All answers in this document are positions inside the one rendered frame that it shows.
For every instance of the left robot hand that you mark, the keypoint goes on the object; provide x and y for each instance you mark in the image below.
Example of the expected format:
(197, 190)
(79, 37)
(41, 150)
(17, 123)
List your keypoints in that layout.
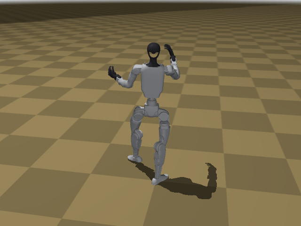
(112, 74)

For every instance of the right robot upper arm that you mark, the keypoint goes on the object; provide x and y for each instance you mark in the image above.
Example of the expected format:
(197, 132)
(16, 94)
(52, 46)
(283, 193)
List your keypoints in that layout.
(170, 71)

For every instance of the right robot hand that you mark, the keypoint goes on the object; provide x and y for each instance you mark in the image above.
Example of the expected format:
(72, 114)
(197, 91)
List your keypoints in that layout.
(170, 52)

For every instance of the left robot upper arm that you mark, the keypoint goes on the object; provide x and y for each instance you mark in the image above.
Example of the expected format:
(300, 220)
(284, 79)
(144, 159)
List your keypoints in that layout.
(136, 70)

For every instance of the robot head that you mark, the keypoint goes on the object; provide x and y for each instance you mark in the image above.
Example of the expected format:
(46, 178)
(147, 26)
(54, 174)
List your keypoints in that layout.
(153, 48)

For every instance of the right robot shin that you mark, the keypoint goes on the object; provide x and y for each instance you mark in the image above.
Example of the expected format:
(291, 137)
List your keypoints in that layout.
(159, 158)

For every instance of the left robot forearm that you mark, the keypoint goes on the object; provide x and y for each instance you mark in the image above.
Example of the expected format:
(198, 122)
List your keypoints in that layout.
(121, 82)

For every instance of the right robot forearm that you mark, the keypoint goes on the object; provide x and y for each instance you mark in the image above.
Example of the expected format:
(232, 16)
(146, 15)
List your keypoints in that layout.
(175, 66)

